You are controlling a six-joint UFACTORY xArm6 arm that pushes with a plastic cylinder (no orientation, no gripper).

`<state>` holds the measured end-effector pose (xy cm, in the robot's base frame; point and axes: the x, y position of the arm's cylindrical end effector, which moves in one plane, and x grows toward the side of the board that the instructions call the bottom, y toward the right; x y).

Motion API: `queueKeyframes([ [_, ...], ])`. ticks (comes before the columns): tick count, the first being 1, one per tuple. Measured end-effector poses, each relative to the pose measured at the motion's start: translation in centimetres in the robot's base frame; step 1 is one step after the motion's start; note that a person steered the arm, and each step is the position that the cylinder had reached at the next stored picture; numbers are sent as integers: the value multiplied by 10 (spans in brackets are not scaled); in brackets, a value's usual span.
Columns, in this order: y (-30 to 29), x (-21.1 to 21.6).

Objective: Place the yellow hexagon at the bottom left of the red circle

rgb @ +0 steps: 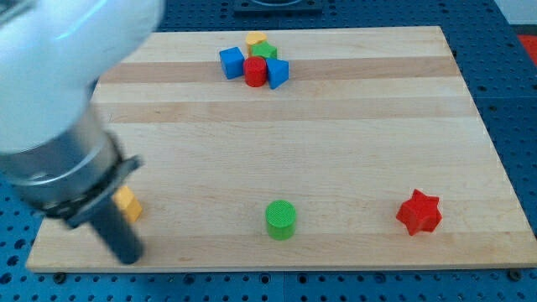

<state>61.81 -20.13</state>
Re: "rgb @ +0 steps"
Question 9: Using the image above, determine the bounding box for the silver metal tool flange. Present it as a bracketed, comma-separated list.
[1, 107, 142, 228]

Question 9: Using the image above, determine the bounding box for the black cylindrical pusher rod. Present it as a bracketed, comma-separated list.
[89, 196, 143, 265]

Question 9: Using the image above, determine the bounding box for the yellow hexagon block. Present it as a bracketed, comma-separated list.
[112, 185, 143, 222]

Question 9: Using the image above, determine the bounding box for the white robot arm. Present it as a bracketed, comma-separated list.
[1, 0, 166, 264]

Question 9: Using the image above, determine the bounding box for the green cylinder block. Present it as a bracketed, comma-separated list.
[265, 200, 297, 241]

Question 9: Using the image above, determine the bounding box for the blue cube block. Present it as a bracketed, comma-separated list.
[219, 47, 245, 80]

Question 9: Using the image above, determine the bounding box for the red cylinder block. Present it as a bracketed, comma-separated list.
[243, 56, 268, 87]

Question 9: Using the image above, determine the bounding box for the blue triangle block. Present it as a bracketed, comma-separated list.
[265, 58, 289, 90]

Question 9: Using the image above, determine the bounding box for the green pentagon block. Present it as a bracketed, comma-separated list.
[251, 41, 278, 59]

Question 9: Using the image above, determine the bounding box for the yellow heart block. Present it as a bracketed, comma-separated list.
[245, 31, 268, 55]

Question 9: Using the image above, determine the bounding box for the light wooden board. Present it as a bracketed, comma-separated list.
[26, 26, 536, 273]

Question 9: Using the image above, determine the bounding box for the red star block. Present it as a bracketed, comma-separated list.
[396, 189, 442, 236]

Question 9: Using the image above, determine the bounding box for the red object at edge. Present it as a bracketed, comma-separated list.
[518, 34, 537, 65]

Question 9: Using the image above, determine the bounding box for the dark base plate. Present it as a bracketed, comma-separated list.
[233, 0, 323, 17]

